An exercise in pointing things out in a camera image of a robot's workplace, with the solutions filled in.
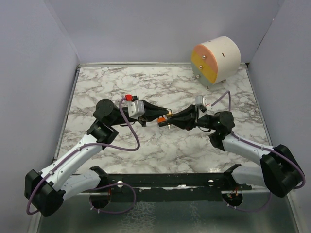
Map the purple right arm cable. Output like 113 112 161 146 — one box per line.
205 91 306 212

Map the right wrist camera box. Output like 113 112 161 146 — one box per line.
195 95 207 113

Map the aluminium frame rail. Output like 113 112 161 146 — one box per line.
78 187 270 195

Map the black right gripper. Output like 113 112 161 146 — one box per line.
167 105 218 132

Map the orange black padlock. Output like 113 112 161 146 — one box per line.
157 117 168 127

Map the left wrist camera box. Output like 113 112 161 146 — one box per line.
127 100 145 120

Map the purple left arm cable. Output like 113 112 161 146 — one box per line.
26 95 140 216

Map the brass padlock long shackle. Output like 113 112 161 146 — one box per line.
166 109 173 118

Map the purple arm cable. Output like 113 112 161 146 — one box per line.
205 91 306 212
26 95 140 216

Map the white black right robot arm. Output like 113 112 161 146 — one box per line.
168 105 306 197

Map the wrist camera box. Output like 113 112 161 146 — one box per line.
195 95 207 113
127 100 145 120

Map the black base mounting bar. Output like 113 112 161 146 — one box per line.
91 165 252 203

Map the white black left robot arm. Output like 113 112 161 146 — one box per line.
24 95 170 216

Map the round pastel drawer cabinet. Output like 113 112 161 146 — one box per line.
191 36 241 88

